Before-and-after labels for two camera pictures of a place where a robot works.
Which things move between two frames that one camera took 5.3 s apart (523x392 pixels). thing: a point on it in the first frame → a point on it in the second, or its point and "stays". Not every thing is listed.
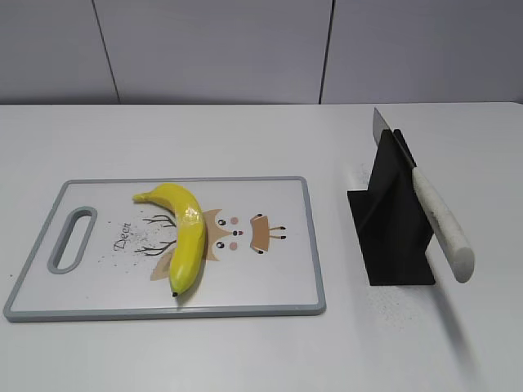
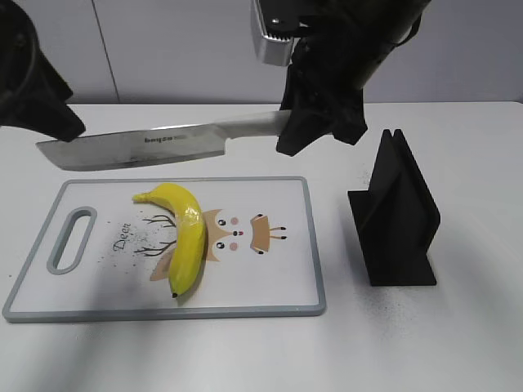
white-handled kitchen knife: (446, 229) → (107, 148)
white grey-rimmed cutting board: (103, 256) stays
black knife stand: (391, 222) stays
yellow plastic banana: (191, 237) stays
